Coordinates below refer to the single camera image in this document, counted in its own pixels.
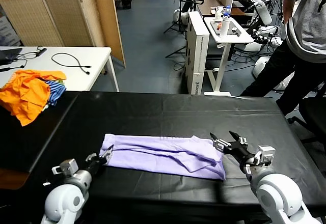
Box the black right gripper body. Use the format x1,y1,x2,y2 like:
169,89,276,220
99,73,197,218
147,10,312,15
221,142,255,164

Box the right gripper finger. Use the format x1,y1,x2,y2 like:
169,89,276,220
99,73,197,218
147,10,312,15
228,131,248,146
209,132,231,151

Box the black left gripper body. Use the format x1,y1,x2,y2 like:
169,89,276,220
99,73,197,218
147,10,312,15
88,157,107,176

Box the lavender t-shirt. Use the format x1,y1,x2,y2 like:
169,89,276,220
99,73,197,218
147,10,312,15
99,133,227,181

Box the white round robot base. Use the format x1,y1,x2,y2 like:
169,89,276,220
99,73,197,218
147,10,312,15
252,55,293,91

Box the black table cover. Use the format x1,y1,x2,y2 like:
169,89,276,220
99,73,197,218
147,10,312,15
25,91,326,209

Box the blue striped garment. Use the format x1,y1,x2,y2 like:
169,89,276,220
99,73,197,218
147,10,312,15
42,79,66,107

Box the black side table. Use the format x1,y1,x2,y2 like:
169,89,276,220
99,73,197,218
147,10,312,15
0,91,78,190

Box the small white standing desk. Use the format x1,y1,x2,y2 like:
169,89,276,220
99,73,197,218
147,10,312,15
203,17,255,96

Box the black office chair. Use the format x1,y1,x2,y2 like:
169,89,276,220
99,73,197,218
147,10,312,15
287,81,326,143

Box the tall white cardboard box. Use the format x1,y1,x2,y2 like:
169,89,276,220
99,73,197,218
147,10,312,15
185,11,210,95

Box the orange garment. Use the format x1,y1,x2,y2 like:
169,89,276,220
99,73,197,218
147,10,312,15
0,69,67,127

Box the white table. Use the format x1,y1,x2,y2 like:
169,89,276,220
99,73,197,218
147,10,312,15
0,46,120,92

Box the white tumbler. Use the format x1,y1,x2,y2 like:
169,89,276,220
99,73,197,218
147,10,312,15
219,17,230,38

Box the grey tray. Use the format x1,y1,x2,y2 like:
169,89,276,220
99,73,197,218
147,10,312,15
209,20,247,37

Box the white humanoid robot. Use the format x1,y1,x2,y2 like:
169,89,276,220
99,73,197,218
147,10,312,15
244,0,288,53

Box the black tripod stand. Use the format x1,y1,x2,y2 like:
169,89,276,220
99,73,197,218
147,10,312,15
162,0,191,34

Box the person in grey shirt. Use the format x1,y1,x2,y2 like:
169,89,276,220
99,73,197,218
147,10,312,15
240,0,326,117

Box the black laptop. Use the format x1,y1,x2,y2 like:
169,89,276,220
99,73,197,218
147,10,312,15
0,47,23,66

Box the small white wheeled base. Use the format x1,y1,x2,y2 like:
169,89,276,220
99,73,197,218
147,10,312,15
173,9,189,22

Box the brown desk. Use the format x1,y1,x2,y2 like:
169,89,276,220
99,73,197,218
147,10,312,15
196,0,255,17

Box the wooden folding screen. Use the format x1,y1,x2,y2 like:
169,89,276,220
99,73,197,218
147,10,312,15
0,0,126,69

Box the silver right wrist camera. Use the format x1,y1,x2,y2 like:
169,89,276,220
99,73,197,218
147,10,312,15
253,145,276,166

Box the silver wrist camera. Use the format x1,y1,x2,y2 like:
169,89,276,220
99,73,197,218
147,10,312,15
51,158,79,176
253,145,276,166

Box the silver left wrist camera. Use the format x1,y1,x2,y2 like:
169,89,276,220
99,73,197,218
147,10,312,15
51,158,79,176

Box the black looped cable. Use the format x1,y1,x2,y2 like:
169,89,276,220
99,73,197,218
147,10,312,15
50,52,92,75

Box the black cable with adapter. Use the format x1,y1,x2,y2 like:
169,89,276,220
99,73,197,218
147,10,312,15
15,46,47,69

